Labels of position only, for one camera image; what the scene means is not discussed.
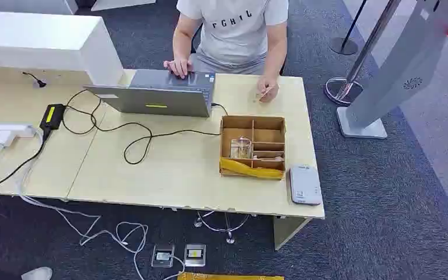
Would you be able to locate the person's hand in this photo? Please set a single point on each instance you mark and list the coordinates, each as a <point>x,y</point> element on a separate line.
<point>179,67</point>
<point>266,84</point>

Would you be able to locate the white power strip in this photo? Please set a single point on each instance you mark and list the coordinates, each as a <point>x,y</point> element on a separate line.
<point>13,129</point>

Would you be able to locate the person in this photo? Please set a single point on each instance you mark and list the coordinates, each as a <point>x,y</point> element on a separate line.
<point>235,38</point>

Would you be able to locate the white desk partition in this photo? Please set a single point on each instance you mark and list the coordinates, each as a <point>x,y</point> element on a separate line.
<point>46,38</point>

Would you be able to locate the white card reader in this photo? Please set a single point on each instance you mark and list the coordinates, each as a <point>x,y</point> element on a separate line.
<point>305,185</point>

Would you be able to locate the white plug adapter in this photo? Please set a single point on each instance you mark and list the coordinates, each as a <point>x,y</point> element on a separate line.
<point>3,138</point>

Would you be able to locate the wooden card box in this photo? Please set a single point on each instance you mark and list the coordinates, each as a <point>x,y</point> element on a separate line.
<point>267,136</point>

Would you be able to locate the chrome chair base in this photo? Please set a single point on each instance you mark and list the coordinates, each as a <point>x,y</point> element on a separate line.
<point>230,239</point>

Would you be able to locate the yellow tape strip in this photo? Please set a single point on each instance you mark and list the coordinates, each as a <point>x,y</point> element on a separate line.
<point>247,170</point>

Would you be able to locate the chrome stanchion with wide base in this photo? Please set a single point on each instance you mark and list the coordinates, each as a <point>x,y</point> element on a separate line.
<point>343,92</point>

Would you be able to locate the person's right hand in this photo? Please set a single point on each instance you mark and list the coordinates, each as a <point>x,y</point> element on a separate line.
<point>179,67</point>

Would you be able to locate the white shoe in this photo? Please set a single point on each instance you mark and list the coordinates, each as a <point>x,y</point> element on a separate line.
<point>37,274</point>

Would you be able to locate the open floor socket with plug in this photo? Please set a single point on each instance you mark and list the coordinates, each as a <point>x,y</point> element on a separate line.
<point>163,256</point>

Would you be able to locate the black laptop power adapter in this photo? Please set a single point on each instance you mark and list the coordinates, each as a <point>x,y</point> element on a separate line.
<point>52,116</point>

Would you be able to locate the thin cards in slot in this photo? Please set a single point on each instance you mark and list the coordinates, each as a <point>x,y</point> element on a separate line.
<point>268,157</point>

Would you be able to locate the person's left hand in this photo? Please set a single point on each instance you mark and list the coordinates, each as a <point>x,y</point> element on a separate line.
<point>266,84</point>

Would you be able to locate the white kiosk stand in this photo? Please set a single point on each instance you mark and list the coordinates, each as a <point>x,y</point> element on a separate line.
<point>394,77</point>

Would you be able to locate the yellow patterned sheet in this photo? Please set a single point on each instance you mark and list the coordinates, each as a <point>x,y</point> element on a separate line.
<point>231,277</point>

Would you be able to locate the small pale card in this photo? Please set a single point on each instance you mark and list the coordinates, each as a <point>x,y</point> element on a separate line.
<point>265,93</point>

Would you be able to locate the pale desk leg panel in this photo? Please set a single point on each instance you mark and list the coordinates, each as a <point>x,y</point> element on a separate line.
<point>289,230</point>

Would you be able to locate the grey laptop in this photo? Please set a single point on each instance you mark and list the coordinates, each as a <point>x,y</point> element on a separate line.
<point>158,101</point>

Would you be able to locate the dark stanchion with small base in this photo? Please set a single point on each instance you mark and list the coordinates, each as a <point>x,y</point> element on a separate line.
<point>343,46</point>

